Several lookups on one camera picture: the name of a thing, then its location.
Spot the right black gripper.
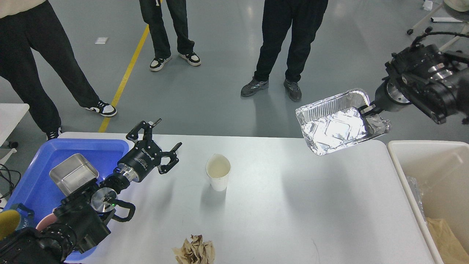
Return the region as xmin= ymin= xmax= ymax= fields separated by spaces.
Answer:
xmin=358 ymin=80 xmax=412 ymax=136

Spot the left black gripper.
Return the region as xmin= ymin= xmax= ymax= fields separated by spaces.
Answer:
xmin=117 ymin=118 xmax=182 ymax=182

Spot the aluminium foil tray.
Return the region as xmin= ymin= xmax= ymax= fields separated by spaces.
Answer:
xmin=295 ymin=89 xmax=391 ymax=156

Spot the white paper cup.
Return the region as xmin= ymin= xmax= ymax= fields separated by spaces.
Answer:
xmin=206 ymin=154 xmax=231 ymax=191

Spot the stainless steel square tray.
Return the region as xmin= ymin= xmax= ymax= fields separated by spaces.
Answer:
xmin=49 ymin=153 xmax=99 ymax=197

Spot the brown paper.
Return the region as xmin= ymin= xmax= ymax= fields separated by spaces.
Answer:
xmin=172 ymin=235 xmax=216 ymax=264

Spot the pink ribbed mug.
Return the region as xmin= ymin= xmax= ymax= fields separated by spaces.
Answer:
xmin=36 ymin=213 xmax=57 ymax=231

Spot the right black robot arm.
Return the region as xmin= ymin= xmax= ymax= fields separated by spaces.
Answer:
xmin=359 ymin=27 xmax=469 ymax=125

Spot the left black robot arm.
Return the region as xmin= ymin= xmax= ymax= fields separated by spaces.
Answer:
xmin=0 ymin=121 xmax=181 ymax=264

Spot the white bin right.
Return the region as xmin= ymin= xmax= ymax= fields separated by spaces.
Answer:
xmin=387 ymin=140 xmax=469 ymax=264

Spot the blue plastic tray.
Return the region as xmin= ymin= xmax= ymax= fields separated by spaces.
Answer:
xmin=3 ymin=139 xmax=130 ymax=261

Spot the person in grey hoodie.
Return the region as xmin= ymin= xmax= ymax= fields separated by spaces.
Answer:
xmin=241 ymin=0 xmax=329 ymax=102

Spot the white paper on floor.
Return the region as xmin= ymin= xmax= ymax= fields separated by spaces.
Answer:
xmin=95 ymin=37 xmax=108 ymax=45

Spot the white side table left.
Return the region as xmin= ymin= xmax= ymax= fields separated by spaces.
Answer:
xmin=0 ymin=103 xmax=30 ymax=146

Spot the person in dark jeans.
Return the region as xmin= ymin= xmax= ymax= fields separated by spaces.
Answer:
xmin=139 ymin=0 xmax=202 ymax=72

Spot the teal yellow HOME mug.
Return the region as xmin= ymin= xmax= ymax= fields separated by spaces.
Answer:
xmin=0 ymin=203 xmax=36 ymax=239

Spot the white rolling chair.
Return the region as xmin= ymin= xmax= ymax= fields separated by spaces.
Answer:
xmin=406 ymin=0 xmax=468 ymax=36

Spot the person in cream top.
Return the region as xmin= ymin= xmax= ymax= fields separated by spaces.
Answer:
xmin=0 ymin=0 xmax=118 ymax=141

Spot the black cable left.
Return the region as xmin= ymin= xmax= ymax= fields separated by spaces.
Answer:
xmin=0 ymin=164 xmax=22 ymax=200

